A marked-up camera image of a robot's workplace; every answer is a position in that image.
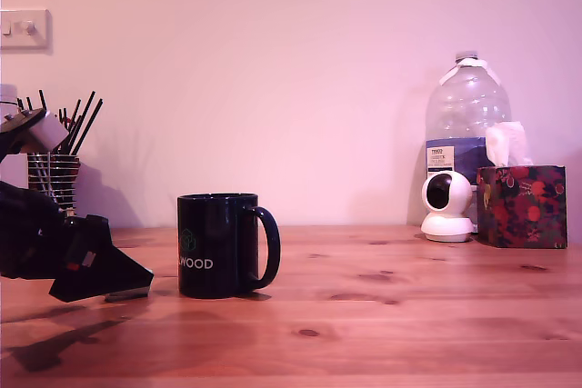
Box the dark floral tissue box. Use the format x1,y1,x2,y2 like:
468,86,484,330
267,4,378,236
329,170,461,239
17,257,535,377
476,164,569,251

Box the dark blue printed mug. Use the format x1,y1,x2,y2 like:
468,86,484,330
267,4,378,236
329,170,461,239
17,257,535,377
176,192,282,300

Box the white paper tissue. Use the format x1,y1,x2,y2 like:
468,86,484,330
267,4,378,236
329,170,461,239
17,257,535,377
483,120,534,169

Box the white wall light switch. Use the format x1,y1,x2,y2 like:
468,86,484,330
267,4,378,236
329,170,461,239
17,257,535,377
0,8,53,52

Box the large clear water bottle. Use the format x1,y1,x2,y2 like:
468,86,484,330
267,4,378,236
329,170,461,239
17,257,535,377
424,50,514,227

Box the small white round camera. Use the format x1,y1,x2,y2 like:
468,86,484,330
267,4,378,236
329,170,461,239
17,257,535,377
419,170,475,244

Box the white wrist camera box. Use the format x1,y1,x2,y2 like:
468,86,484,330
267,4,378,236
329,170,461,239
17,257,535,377
0,107,70,167

